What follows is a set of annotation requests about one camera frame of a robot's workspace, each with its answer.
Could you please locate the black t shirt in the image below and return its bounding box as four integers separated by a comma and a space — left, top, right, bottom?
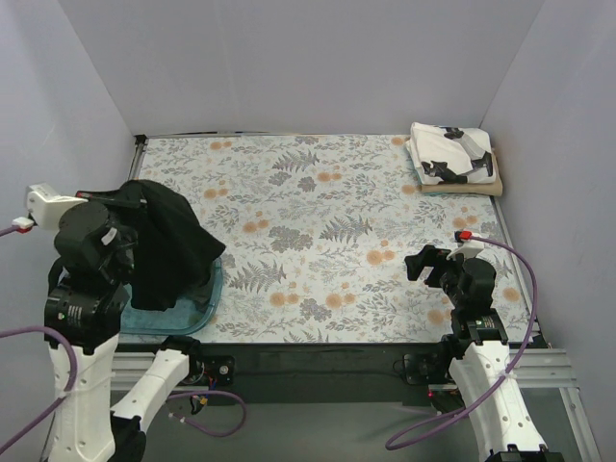
116, 180, 225, 311

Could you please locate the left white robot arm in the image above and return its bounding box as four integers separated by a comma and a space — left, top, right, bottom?
44, 201, 205, 461

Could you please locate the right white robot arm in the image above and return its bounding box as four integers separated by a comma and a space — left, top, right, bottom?
404, 239, 563, 461

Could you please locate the white printed folded t shirt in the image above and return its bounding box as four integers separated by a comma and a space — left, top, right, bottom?
405, 122, 496, 185

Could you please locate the floral table cloth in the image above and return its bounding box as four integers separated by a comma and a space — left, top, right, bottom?
130, 135, 530, 343

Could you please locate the teal plastic basket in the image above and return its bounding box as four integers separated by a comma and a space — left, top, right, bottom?
120, 258, 223, 337

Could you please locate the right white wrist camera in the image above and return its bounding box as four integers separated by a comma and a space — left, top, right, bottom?
447, 230, 486, 260

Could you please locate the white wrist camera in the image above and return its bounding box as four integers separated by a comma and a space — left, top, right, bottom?
12, 183, 86, 232
447, 230, 486, 260

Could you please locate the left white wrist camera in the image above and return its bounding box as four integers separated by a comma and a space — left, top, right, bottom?
12, 183, 86, 232

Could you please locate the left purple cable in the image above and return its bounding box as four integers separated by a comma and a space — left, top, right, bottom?
0, 223, 81, 434

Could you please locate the purple cable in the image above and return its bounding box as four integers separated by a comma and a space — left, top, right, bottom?
0, 223, 81, 434
384, 232, 539, 451

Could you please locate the aluminium rail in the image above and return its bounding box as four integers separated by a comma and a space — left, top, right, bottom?
40, 349, 603, 462

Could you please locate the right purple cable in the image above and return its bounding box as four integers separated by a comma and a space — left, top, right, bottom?
384, 232, 539, 451

